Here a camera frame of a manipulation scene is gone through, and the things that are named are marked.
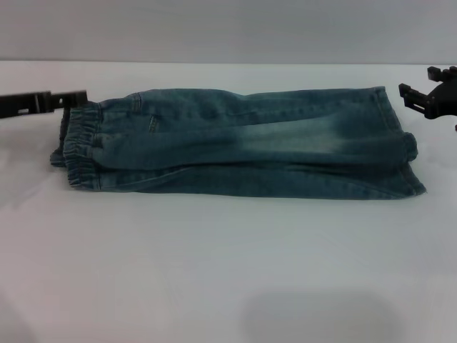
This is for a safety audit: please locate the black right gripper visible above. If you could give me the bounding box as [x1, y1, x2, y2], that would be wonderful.
[398, 66, 457, 120]

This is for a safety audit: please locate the blue denim shorts cartoon patch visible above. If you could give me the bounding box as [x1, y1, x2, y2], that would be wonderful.
[49, 84, 428, 201]

